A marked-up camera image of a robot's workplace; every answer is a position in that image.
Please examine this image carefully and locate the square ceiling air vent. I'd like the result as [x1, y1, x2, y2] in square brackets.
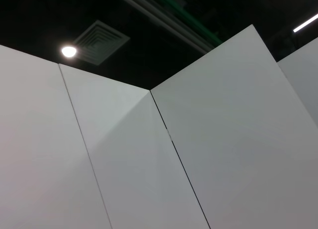
[73, 20, 131, 66]

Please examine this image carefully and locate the white ceiling pipe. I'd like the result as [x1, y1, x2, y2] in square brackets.
[111, 0, 215, 55]

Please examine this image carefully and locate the green ceiling pipe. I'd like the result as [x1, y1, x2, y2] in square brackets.
[159, 0, 224, 45]

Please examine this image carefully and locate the round ceiling lamp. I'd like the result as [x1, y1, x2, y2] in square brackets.
[61, 45, 78, 59]

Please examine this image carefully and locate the linear ceiling light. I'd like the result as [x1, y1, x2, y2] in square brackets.
[293, 13, 318, 33]

